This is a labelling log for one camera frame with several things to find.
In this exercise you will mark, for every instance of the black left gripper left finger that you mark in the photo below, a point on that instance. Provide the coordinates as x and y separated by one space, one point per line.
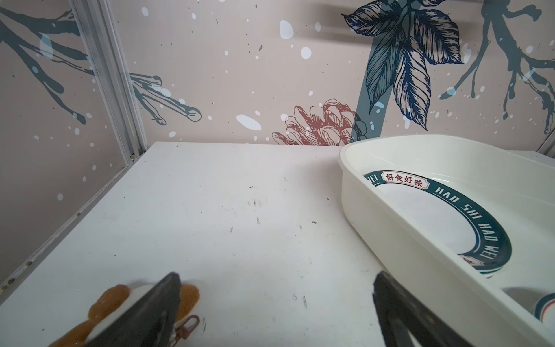
149 321

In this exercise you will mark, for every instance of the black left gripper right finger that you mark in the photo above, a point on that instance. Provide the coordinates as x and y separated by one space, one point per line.
404 320

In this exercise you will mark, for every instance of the green rim plate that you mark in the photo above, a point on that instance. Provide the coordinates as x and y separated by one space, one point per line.
448 216

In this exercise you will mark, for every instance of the orange sunburst plate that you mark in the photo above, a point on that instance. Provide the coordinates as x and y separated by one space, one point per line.
546 308

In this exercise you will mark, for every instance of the white plastic bin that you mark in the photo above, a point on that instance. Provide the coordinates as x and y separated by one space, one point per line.
517 190

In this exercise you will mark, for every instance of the brown cookies pile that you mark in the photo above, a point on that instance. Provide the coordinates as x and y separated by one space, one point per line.
118 299

